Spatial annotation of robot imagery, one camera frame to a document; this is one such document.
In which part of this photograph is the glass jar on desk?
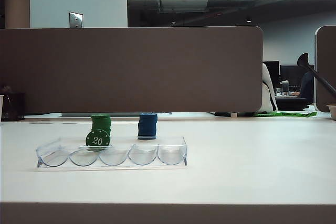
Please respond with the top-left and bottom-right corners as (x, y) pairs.
(279, 80), (290, 95)

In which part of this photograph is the beige paper cup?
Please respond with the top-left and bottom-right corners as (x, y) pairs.
(326, 104), (336, 120)

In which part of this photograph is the dark glass container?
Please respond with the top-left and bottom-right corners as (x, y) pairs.
(0, 84), (26, 122)

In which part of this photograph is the grey partition base rail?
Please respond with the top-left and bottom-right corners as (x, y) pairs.
(61, 112), (173, 118)

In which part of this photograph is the wide brown partition panel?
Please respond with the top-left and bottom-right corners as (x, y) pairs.
(0, 26), (264, 116)

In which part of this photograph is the small black computer monitor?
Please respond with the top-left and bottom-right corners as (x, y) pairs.
(263, 60), (280, 78)

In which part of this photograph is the seated person in dark top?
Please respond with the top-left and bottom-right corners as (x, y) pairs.
(291, 71), (315, 105)

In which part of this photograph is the white bag with black strap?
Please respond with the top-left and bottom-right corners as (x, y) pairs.
(261, 62), (278, 112)

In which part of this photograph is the narrow brown partition panel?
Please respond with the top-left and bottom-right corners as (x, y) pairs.
(314, 25), (336, 113)

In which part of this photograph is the large black computer monitor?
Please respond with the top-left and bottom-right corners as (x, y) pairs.
(279, 64), (315, 86)

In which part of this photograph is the blue poker chip stack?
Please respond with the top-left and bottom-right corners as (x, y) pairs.
(137, 112), (158, 141)

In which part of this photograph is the green tape strip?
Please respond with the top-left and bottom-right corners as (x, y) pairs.
(253, 111), (318, 118)

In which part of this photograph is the clear acrylic chip tray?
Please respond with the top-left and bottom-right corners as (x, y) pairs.
(36, 135), (188, 167)

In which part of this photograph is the green poker chip marked 20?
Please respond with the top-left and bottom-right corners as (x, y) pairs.
(85, 128), (110, 153)

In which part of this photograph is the green poker chip stack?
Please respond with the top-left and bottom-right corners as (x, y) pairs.
(90, 113), (112, 147)

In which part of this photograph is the metal wall plate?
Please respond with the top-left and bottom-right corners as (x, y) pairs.
(69, 11), (84, 28)

